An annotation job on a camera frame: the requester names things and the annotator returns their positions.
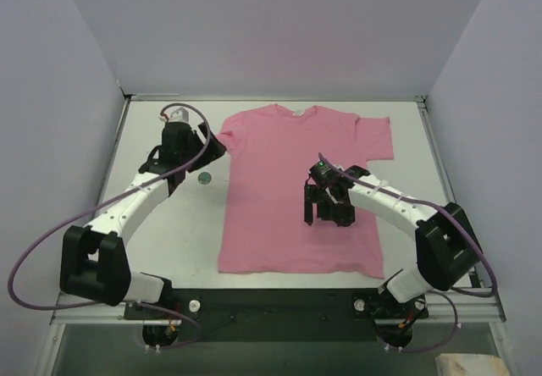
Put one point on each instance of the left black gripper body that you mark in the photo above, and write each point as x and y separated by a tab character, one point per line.
200	146

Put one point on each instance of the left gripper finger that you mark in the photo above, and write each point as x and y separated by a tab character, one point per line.
209	137
211	154

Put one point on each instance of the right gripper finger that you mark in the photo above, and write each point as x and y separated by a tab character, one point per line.
310	198
341	214

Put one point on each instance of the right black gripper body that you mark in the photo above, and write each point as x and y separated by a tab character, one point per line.
329	205

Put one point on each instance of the round green brooch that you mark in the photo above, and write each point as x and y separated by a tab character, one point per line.
204	178

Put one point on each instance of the pink t-shirt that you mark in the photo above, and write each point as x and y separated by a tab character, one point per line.
271	150

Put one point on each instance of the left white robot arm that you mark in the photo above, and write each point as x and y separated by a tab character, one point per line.
94	262

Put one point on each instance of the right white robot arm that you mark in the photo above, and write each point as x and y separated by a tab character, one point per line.
446	248

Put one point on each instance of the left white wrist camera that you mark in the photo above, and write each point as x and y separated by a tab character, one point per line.
174	114

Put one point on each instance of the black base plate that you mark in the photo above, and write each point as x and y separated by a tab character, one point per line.
280	315

